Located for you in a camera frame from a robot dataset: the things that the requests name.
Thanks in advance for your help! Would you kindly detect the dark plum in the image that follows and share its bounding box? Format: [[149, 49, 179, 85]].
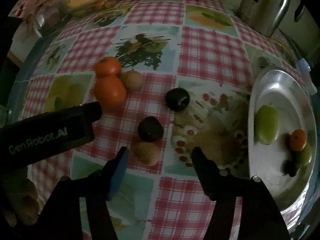
[[137, 116, 164, 142], [283, 153, 300, 177], [164, 88, 190, 112]]

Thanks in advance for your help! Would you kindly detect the brown kiwi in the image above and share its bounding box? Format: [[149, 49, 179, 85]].
[[133, 142, 160, 166], [120, 70, 144, 92]]

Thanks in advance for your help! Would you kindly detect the large stainless steel plate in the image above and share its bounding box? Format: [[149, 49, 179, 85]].
[[248, 67, 317, 213]]

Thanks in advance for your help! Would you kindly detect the lower brown kiwi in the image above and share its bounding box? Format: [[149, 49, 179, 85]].
[[133, 142, 160, 166]]

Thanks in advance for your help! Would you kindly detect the white power strip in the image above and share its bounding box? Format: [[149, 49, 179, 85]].
[[298, 58, 317, 95]]

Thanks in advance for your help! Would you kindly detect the small green pear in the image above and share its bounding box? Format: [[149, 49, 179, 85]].
[[254, 105, 280, 145]]

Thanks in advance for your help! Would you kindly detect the orange tangerine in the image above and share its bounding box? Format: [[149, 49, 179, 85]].
[[94, 56, 121, 79], [290, 129, 307, 151], [93, 75, 126, 110]]

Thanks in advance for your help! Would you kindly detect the clear glass fruit bowl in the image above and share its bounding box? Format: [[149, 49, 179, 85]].
[[69, 0, 121, 18]]

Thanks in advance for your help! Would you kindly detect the checkered fruit print tablecloth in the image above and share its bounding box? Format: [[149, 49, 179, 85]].
[[8, 0, 302, 239]]

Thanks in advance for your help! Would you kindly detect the stainless steel thermos kettle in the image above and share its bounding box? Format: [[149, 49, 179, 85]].
[[236, 0, 307, 38]]

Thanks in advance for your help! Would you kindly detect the upper brown kiwi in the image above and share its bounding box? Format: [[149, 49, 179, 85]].
[[120, 70, 144, 92]]

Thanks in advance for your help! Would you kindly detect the pink flower bouquet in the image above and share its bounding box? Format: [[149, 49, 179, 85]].
[[8, 0, 62, 41]]

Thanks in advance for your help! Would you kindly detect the large green pear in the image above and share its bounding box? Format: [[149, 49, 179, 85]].
[[299, 142, 312, 167]]

